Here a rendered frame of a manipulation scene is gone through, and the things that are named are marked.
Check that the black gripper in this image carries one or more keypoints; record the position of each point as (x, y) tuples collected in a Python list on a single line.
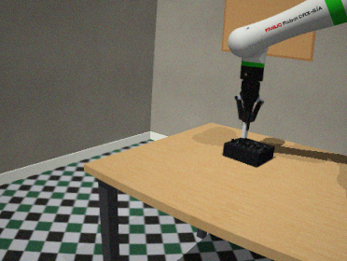
[(250, 95)]

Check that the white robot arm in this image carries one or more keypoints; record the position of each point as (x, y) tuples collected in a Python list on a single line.
[(309, 16)]

